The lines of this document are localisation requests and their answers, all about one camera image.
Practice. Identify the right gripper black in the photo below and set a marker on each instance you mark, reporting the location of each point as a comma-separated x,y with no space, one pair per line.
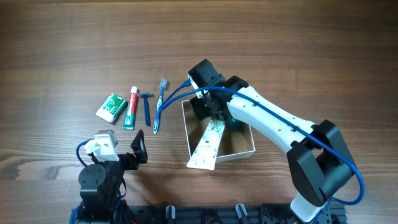
203,110

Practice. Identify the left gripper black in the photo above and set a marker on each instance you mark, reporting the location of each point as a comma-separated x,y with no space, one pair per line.
129,160

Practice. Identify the red green Colgate toothpaste tube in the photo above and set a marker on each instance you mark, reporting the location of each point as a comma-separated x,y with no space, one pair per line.
131,110

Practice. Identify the blue Listerine mouthwash bottle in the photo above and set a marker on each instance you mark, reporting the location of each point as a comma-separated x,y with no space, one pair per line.
234,123

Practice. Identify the green white soap pack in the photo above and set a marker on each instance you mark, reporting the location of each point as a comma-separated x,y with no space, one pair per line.
112,108

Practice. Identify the white cardboard box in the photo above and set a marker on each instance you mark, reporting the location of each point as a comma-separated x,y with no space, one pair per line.
235,143

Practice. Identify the blue disposable razor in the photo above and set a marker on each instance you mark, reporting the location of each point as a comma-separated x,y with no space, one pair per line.
146,106

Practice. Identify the white Pantene conditioner tube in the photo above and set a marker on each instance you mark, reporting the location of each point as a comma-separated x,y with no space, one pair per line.
206,151

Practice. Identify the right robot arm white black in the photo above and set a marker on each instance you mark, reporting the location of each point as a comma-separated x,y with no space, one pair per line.
319,160

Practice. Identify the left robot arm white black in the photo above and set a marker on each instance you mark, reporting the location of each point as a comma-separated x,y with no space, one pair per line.
100,182

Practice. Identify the blue white toothbrush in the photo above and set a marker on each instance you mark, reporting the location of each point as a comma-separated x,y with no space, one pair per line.
162,87

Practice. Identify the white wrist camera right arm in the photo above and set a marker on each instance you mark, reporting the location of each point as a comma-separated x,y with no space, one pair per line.
195,86

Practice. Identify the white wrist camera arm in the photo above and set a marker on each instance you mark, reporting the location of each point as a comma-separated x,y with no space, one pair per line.
103,146
195,86

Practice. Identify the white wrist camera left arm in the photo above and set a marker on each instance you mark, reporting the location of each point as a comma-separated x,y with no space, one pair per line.
103,146

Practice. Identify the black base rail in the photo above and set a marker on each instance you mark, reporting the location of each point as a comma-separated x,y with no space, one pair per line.
264,213

